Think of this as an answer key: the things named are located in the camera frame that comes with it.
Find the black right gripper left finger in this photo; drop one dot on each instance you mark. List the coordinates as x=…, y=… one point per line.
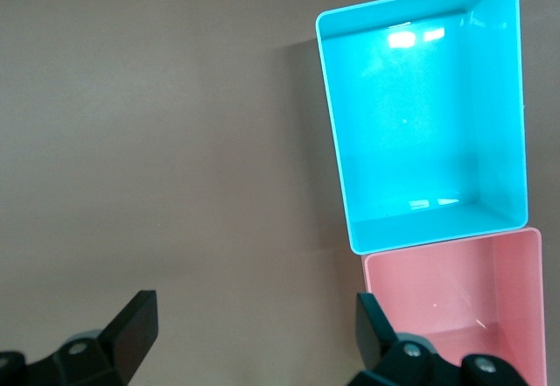
x=131, y=333

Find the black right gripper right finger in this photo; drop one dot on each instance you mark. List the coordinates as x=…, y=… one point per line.
x=372, y=338

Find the blue plastic bin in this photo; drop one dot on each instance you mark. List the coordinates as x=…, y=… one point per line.
x=415, y=119

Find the pink plastic bin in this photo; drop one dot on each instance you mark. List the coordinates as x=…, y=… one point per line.
x=459, y=285

